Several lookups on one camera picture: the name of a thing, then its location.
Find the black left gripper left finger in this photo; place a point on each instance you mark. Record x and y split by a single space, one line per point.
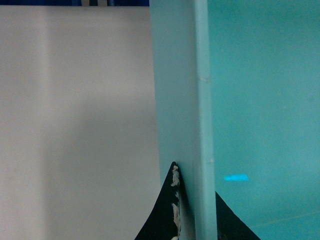
164 221

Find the teal plastic bin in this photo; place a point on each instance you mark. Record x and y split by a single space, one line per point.
237 89

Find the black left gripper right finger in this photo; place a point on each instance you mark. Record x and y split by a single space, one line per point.
229 225

